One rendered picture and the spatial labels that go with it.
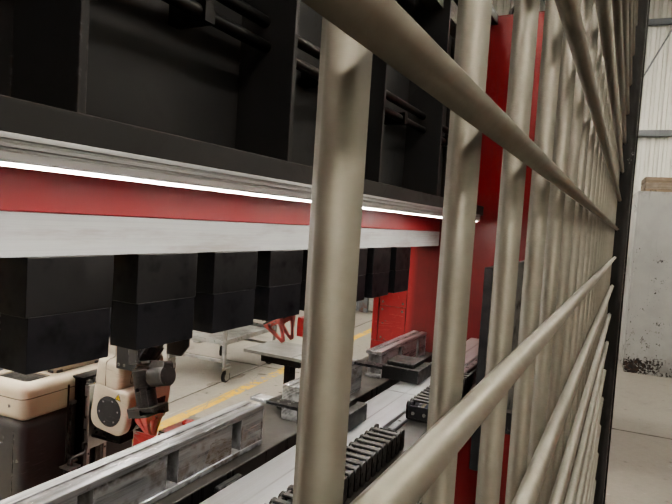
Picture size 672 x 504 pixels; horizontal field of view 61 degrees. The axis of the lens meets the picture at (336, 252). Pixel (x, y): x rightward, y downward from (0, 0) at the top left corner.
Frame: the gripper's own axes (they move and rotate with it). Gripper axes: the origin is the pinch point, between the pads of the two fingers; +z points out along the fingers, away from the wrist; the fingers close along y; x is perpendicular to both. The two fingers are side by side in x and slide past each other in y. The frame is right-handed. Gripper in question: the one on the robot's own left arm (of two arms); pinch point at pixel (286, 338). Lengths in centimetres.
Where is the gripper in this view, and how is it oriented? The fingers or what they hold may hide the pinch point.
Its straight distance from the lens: 188.1
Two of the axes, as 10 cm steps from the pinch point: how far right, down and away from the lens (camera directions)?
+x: -8.0, 4.1, 4.3
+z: 3.8, 9.1, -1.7
